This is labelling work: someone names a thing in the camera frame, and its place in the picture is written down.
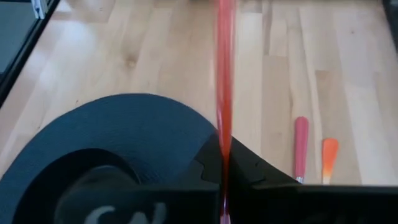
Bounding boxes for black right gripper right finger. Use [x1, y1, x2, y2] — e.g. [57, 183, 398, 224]
[229, 136, 398, 224]

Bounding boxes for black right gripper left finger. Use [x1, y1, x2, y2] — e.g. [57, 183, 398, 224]
[136, 132, 223, 224]

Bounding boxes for spoon with orange handle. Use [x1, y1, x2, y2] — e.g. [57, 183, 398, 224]
[321, 138, 340, 185]

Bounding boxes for thin red straw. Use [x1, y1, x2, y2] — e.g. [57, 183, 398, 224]
[213, 0, 238, 224]

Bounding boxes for black bowl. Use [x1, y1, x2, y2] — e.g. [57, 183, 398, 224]
[11, 147, 141, 224]

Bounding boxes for round dark grey mat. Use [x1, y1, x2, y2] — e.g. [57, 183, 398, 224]
[0, 93, 219, 224]

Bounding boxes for black aluminium table frame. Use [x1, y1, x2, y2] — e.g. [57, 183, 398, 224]
[0, 0, 62, 108]

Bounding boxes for silver frame bracket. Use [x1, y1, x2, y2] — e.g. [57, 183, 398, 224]
[30, 0, 50, 20]

